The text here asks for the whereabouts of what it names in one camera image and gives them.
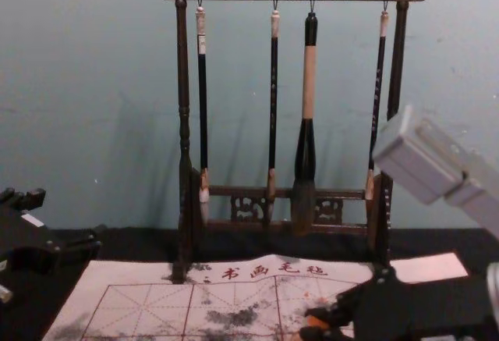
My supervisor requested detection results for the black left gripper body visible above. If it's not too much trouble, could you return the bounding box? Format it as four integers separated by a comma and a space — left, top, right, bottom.
0, 208, 64, 276

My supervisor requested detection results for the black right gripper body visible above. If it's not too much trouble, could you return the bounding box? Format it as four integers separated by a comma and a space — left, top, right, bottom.
352, 277, 493, 341

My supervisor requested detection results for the black table cloth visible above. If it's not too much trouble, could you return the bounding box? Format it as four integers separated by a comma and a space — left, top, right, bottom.
0, 225, 499, 341

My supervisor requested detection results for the white felt mat, red grid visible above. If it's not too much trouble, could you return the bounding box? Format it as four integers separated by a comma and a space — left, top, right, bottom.
42, 253, 469, 341

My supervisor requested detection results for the dark wooden brush rack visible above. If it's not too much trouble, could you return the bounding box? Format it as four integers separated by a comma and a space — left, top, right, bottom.
136, 0, 455, 284

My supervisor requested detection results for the thin brush, long white cap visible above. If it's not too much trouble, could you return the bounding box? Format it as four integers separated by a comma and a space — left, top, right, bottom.
194, 5, 212, 227

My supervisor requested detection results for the thin black brush, white cap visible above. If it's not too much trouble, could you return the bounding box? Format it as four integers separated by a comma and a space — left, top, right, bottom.
364, 9, 391, 202
265, 9, 282, 222

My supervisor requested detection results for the large brush with tan handle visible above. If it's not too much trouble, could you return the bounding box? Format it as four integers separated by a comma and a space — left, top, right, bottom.
290, 11, 319, 237

